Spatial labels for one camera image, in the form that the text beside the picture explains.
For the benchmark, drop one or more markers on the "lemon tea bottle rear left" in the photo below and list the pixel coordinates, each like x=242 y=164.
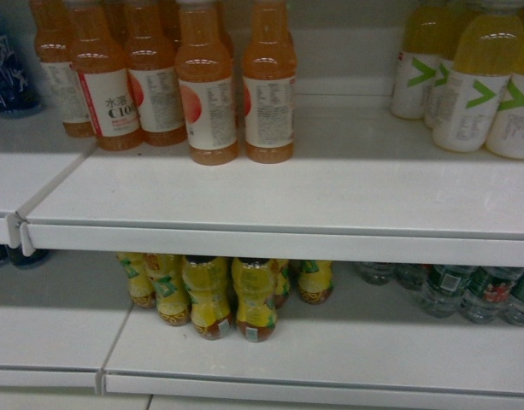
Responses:
x=139 y=286

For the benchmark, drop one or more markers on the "lemon tea bottle front left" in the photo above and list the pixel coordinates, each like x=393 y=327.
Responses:
x=206 y=281

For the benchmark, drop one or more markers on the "orange juice bottle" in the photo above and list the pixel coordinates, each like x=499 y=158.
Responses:
x=52 y=43
x=205 y=74
x=269 y=74
x=150 y=65

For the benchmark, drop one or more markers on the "water bottle barcode label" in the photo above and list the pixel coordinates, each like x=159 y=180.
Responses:
x=443 y=288

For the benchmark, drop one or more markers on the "lemon tea bottle rear right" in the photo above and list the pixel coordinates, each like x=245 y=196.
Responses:
x=315 y=281

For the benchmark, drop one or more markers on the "water bottle far left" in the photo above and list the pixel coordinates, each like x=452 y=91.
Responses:
x=375 y=273

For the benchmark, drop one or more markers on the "water bottle red players label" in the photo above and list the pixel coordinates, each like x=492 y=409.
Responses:
x=487 y=292

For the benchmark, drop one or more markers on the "lemon tea bottle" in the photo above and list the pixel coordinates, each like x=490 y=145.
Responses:
x=206 y=281
x=139 y=286
x=172 y=300
x=254 y=282
x=315 y=281

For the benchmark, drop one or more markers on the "orange juice bottle far left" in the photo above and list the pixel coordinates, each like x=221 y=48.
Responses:
x=52 y=43

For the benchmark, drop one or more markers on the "yellow drink bottle white label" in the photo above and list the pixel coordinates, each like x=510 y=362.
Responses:
x=481 y=69

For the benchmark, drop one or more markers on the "white juice shelf board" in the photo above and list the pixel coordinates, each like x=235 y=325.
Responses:
x=362 y=185

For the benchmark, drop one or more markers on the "orange juice bottle C100 label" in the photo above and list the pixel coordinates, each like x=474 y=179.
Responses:
x=100 y=63

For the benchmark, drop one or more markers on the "yellow drink bottle far right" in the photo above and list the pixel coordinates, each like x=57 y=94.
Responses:
x=506 y=137

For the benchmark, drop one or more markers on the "water bottle right rear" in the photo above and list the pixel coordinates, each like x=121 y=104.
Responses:
x=513 y=313

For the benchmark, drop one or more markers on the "orange juice bottle middle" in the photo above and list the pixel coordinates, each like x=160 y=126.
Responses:
x=150 y=65

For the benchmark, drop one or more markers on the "orange juice bottle front right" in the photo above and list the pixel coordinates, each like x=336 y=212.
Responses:
x=269 y=74

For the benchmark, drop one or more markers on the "white water shelf board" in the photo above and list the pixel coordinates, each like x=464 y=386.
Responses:
x=367 y=345

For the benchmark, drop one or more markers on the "yellow drink bottle rear left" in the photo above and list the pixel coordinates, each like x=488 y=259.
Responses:
x=430 y=34

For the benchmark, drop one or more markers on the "yellow drink bottle rear middle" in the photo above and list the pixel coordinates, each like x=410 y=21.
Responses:
x=436 y=92

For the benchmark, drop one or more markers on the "orange juice bottle front centre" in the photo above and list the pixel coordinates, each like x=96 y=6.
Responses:
x=205 y=74

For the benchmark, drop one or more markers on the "lemon tea bottle front right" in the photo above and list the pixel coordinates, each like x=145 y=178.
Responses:
x=254 y=282

